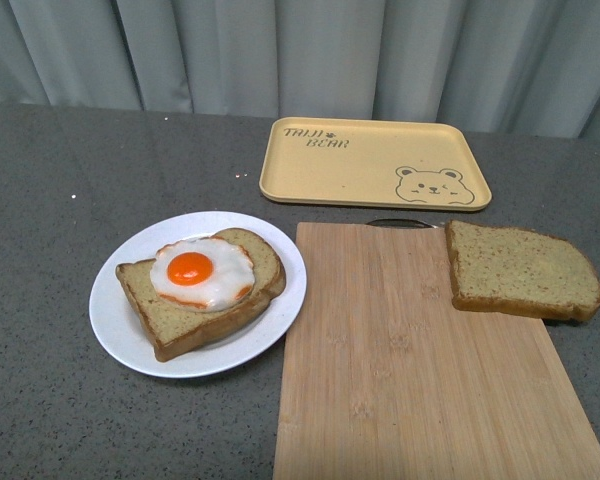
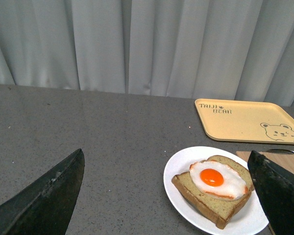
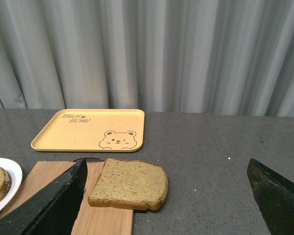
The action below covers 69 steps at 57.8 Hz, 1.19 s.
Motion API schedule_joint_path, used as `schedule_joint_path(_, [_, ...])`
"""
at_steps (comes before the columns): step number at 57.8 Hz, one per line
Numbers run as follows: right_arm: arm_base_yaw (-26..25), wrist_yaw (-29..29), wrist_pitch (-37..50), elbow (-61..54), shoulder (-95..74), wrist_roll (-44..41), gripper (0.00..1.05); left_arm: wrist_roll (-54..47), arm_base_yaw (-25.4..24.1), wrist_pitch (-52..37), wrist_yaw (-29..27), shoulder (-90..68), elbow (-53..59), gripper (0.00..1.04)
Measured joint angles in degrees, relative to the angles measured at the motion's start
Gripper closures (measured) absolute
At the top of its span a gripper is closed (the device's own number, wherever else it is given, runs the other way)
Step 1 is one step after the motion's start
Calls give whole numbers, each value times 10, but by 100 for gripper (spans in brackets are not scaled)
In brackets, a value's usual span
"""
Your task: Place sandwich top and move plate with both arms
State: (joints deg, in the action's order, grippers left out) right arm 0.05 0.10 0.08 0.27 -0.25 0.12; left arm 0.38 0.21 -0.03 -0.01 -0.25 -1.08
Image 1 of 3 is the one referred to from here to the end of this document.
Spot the fried egg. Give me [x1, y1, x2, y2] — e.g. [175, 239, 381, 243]
[149, 237, 255, 312]

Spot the bread slice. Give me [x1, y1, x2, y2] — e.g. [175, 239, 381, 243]
[116, 228, 286, 362]
[445, 220, 600, 322]

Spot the white round plate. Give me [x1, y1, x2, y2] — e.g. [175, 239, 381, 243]
[89, 211, 307, 379]

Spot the yellow bear tray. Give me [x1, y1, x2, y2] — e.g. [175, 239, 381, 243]
[259, 117, 492, 211]

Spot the bamboo cutting board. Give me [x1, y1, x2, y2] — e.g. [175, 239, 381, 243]
[273, 223, 600, 479]

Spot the grey curtain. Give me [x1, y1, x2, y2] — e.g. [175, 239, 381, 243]
[0, 1, 600, 142]

